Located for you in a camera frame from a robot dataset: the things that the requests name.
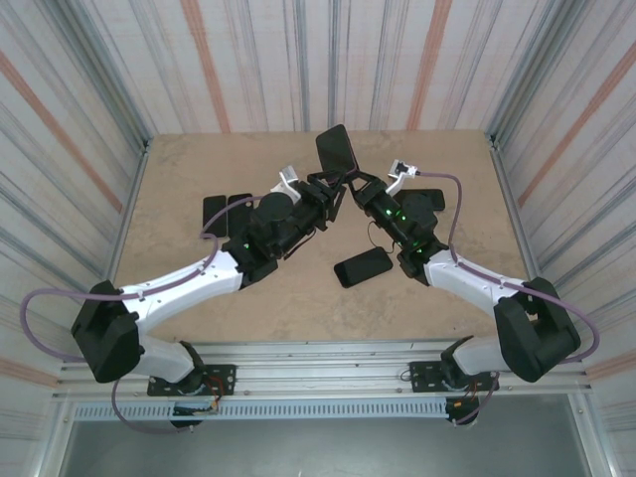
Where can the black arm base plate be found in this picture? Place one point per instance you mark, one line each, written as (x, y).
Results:
(422, 377)
(223, 380)

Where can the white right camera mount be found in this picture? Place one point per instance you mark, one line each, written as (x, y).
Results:
(393, 185)

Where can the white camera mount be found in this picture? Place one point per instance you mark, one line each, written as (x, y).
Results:
(285, 191)
(393, 185)

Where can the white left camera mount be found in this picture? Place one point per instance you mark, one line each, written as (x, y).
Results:
(285, 191)

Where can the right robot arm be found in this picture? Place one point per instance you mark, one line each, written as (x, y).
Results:
(467, 278)

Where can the aluminium mounting rail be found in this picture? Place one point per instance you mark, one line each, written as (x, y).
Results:
(323, 367)

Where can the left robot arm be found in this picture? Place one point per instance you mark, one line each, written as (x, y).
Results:
(174, 280)

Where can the aluminium frame profile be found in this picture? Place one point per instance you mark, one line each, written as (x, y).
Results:
(514, 206)
(128, 206)

